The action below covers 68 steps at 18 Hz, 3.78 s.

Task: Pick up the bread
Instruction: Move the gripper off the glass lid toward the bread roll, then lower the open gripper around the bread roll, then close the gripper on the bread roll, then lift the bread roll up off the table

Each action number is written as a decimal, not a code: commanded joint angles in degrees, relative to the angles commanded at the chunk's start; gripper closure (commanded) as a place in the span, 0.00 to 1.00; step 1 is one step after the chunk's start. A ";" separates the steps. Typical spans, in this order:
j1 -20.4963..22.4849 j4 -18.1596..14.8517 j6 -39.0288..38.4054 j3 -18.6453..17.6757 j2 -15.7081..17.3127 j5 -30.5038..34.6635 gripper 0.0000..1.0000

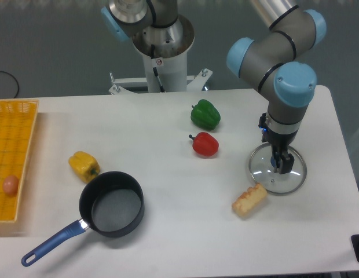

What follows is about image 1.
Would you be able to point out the yellow bell pepper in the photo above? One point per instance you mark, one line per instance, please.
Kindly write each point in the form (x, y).
(84, 165)

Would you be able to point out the yellow plastic basket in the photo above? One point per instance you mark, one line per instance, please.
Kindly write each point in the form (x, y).
(17, 123)

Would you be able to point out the red bell pepper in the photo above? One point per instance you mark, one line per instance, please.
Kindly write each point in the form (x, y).
(204, 144)

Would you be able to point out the green bell pepper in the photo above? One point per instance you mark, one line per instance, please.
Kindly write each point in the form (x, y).
(205, 115)

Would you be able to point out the glass pot lid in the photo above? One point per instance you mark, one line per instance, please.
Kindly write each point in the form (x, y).
(279, 174)

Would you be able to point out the toasted bread piece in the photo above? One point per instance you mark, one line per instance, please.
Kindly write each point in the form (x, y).
(250, 200)

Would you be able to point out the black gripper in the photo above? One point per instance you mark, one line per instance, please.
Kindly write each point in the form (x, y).
(279, 136)

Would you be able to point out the brown egg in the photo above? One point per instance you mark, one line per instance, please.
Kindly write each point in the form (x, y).
(10, 185)

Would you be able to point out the black saucepan blue handle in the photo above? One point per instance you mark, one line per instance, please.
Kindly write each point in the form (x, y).
(112, 204)

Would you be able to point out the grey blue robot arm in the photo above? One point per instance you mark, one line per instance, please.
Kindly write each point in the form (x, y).
(269, 66)

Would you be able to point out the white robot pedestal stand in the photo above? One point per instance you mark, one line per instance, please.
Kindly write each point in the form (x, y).
(164, 53)

